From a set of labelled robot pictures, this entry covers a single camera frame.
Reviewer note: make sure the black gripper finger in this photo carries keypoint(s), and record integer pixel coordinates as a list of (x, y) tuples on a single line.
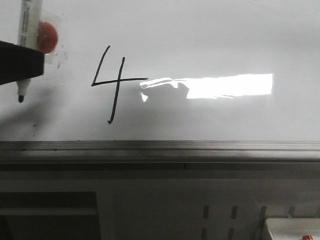
[(19, 63)]

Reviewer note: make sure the red magnet taped to marker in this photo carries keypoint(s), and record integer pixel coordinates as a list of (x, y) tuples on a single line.
[(48, 35)]

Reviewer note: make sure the white whiteboard marker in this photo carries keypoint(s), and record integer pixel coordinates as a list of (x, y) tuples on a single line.
[(29, 23)]

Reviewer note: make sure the white aluminium-framed whiteboard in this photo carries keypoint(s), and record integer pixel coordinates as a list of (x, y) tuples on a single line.
[(181, 79)]

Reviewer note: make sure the white slotted pegboard panel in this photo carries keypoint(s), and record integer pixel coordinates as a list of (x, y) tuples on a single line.
[(205, 209)]

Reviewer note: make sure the white plastic bin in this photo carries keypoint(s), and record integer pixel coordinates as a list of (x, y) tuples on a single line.
[(291, 229)]

